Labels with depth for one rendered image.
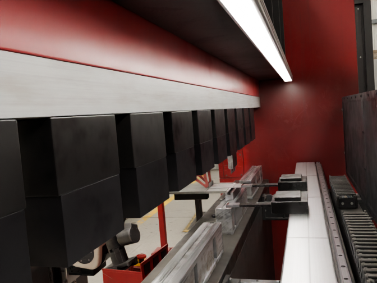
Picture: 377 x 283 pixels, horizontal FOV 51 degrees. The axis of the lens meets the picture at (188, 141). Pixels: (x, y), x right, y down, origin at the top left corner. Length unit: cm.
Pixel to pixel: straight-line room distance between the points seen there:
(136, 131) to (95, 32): 17
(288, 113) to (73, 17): 205
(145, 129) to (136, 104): 5
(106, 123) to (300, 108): 199
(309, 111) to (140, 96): 188
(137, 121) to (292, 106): 189
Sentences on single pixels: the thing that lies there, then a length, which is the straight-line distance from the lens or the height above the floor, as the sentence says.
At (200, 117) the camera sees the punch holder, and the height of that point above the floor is 130.
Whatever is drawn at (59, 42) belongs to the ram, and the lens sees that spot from 48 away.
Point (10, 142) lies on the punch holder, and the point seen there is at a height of 130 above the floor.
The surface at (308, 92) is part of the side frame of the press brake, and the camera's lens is 246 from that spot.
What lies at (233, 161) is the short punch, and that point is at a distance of 161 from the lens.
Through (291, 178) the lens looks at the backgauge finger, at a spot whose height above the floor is 103.
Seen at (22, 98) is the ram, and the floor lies 134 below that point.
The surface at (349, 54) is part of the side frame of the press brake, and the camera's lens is 249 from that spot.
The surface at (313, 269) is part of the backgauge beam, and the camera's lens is 87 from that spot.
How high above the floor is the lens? 131
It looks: 4 degrees down
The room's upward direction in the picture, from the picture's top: 5 degrees counter-clockwise
